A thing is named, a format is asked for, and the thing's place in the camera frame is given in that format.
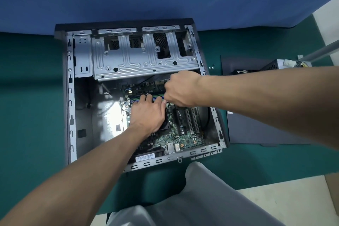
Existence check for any person's right hand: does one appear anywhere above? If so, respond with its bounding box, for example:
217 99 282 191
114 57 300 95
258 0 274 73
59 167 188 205
163 70 204 108

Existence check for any person's left hand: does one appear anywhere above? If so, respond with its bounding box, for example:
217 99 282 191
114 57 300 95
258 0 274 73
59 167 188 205
128 94 167 136

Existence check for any black processor cooler fan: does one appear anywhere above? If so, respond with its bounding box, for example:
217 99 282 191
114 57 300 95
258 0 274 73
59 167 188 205
158 106 172 133

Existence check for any desktop computer case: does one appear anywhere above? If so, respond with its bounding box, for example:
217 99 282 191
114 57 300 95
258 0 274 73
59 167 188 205
54 18 230 173

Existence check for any green motherboard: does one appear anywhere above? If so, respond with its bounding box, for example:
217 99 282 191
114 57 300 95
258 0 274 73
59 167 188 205
120 77 210 155

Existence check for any silver metal drive cage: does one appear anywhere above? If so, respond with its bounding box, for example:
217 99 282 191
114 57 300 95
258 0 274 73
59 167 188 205
91 30 201 81

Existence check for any hard drive with cables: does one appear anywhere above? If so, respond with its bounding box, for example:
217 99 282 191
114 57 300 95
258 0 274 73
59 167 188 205
230 69 255 76

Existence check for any black side panel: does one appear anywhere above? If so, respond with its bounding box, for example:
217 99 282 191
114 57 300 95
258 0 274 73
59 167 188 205
220 55 318 147

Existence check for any silver power supply unit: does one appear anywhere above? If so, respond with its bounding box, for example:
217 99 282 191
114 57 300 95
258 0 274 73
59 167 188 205
260 59 314 72

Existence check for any yellow and black cable bundle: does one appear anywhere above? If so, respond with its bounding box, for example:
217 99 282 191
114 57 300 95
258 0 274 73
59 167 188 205
282 59 313 69

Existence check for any person's right forearm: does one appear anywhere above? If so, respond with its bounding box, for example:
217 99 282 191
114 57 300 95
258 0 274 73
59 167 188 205
196 66 339 151

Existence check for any person's left forearm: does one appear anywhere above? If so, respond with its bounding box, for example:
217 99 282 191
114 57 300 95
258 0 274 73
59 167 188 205
0 124 157 226

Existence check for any person's white shirt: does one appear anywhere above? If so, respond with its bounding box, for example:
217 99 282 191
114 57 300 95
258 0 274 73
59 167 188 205
106 161 286 226

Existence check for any green floor mat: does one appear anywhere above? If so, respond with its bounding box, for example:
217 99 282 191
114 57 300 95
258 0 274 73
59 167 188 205
0 14 339 218

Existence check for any grey metal post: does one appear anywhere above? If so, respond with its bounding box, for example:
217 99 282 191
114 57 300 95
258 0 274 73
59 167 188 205
296 38 339 63

